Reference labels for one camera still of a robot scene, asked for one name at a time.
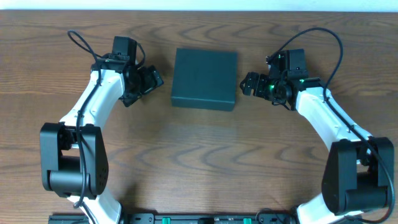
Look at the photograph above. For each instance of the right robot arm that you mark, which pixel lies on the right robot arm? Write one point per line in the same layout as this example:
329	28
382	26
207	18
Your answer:
358	175

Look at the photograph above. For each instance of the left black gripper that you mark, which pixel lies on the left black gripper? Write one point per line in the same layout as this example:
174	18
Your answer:
151	83

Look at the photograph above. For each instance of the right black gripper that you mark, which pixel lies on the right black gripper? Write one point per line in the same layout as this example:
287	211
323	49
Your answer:
252	84

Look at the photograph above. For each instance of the black mounting rail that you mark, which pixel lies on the black mounting rail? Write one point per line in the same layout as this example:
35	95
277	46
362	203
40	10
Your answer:
263	218

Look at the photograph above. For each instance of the dark green box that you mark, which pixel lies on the dark green box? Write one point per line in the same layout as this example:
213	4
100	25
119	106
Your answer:
204	79

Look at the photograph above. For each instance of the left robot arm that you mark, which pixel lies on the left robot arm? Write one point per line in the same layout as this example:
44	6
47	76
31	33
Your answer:
73	157

